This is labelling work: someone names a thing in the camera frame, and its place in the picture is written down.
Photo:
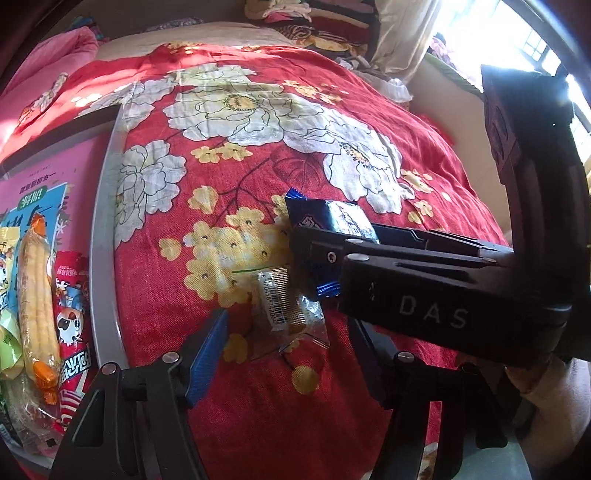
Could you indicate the orange corn stick packet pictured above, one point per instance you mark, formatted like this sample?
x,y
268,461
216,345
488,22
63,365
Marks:
x,y
39,300

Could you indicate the grey metal tray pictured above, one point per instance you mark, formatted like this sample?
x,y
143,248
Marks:
x,y
104,230

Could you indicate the purple patterned cloth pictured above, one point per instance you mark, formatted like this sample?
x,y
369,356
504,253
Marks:
x,y
175,24

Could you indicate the green windowsill cloth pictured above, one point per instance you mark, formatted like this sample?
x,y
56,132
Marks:
x,y
452,74

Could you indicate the cream curtain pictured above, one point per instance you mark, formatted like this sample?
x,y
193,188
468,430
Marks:
x,y
401,32

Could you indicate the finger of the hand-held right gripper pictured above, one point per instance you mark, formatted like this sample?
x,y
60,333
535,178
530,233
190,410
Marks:
x,y
438,242
323,258

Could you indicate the clear gold biscuit packet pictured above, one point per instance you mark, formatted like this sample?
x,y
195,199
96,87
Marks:
x,y
286,304

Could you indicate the blue patterned pillow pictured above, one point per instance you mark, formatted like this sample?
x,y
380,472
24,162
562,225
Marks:
x,y
83,23

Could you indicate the white plastic bag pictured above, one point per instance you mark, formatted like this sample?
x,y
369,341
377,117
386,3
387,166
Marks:
x,y
383,78

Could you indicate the clear candy packet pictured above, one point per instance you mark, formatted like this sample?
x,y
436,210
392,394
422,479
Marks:
x,y
27,415

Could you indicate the yellow cartoon snack packet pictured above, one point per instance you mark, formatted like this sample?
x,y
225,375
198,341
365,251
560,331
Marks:
x,y
5,277

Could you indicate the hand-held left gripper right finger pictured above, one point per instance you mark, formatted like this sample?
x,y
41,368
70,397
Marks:
x,y
369,364

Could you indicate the clothes on windowsill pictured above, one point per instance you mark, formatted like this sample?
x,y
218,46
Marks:
x,y
445,50

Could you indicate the person's right forearm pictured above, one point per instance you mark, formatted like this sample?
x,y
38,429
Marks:
x,y
558,406

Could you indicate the red floral blanket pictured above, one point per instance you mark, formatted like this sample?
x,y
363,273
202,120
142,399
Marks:
x,y
277,152

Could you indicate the long red snack packet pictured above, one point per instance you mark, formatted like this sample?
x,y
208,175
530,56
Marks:
x,y
71,323

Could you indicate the pink and blue book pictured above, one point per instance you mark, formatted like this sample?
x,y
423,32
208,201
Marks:
x,y
69,175

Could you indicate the pink quilt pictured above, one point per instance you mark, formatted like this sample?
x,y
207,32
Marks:
x,y
51,64

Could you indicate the pile of folded clothes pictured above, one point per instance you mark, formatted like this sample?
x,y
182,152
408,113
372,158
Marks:
x,y
318,23

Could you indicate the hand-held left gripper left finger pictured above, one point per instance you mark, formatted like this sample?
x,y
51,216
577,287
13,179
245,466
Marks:
x,y
207,355

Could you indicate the brown fuzzy blanket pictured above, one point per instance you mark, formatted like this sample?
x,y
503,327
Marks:
x,y
429,461

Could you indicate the blue snack packet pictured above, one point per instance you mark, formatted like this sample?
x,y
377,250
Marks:
x,y
341,219

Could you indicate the window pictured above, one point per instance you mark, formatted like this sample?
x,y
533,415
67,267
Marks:
x,y
521,32

